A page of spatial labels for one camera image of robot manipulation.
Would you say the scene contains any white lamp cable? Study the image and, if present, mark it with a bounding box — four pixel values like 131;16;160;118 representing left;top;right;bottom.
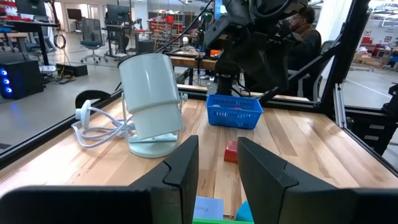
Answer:
70;99;137;149

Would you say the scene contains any light blue cube charger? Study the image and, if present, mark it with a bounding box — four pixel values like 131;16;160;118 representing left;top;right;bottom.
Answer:
193;195;225;220

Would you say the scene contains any cyan and white charger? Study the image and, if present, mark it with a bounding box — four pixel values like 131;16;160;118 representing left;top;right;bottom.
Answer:
235;200;254;222

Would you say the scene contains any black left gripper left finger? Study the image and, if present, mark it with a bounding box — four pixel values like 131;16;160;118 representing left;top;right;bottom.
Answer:
0;135;200;224

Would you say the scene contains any blue plastic basket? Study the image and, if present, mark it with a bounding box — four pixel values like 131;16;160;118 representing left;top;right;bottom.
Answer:
206;94;264;130

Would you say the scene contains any black flat box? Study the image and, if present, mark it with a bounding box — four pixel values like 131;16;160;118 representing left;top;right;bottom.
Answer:
55;63;89;78

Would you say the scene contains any person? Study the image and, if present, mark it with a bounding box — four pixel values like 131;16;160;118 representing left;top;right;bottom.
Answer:
284;6;324;94

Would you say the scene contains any black clamp handle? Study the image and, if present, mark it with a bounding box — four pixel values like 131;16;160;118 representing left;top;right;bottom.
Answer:
74;89;113;110

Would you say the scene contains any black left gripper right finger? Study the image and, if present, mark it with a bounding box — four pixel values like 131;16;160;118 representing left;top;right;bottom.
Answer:
238;137;398;224

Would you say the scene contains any black monitor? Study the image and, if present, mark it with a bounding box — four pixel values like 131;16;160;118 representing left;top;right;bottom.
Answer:
105;3;131;26

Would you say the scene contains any black computer with blue lights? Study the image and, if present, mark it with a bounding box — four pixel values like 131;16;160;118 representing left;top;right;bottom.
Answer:
0;58;44;100

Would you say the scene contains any wooden workbench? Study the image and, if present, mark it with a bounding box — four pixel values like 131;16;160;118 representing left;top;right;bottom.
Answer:
169;49;218;72

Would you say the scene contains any large red charger block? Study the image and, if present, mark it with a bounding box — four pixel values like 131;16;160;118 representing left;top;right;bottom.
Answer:
223;139;239;164

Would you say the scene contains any green plastic basket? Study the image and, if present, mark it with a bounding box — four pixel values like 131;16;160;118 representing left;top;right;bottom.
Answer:
192;218;254;224

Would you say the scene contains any grey office chair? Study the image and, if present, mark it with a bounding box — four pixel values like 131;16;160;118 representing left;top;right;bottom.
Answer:
80;17;105;65

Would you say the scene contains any black aluminium table frame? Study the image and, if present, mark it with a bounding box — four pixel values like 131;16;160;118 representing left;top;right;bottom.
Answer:
0;0;398;178

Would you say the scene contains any white spot lamp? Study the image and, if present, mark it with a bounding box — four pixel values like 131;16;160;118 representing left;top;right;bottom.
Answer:
118;52;189;159

